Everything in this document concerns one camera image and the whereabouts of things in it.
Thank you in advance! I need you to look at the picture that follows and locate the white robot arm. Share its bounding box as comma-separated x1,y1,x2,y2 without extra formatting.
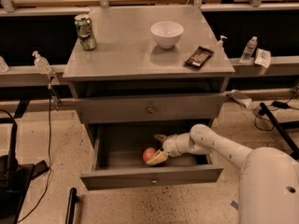
146,124,299,224

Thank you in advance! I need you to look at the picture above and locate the red apple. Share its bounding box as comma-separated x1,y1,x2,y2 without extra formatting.
142,147,156,162

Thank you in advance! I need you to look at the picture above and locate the white paper packet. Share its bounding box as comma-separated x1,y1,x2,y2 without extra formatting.
254,49,271,68

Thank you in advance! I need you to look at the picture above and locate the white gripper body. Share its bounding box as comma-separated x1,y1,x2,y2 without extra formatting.
163,133,200,158

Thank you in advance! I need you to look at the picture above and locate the grey pouch on ledge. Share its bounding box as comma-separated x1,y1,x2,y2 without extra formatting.
228,90,252,107

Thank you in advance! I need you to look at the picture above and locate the clear sanitizer pump bottle left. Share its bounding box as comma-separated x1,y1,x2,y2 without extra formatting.
32,50,51,75

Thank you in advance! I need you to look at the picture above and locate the green soda can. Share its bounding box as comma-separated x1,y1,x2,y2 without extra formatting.
75,14,97,50

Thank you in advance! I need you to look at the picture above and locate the blue tape cross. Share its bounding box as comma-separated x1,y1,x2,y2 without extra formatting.
231,201,238,210

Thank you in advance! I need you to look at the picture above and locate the black bar on floor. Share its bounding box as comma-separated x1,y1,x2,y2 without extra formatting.
65,188,78,224

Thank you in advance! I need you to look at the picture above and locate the white bowl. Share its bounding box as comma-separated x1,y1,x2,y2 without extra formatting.
150,21,184,49

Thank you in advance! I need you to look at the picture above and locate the grey top drawer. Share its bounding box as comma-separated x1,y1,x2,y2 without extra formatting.
74,93,227,123

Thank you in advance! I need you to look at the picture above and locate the small white pump bottle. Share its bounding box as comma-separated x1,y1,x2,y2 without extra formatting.
218,35,227,50

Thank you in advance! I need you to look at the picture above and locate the grey drawer cabinet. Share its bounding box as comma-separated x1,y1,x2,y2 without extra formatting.
64,6,234,140

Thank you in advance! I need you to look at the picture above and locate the grey open middle drawer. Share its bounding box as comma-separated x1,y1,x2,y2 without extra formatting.
81,120,222,190

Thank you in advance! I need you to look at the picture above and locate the black chair leg right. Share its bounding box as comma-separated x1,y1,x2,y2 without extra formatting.
259,103,299,160

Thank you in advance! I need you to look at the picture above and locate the clear water bottle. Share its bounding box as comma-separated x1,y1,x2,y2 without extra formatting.
240,36,257,63

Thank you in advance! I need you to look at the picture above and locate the black cable on floor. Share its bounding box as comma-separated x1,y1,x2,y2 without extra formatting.
17,83,54,224

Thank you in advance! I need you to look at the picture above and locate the black stand base left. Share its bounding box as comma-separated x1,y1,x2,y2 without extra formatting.
0,110,50,224

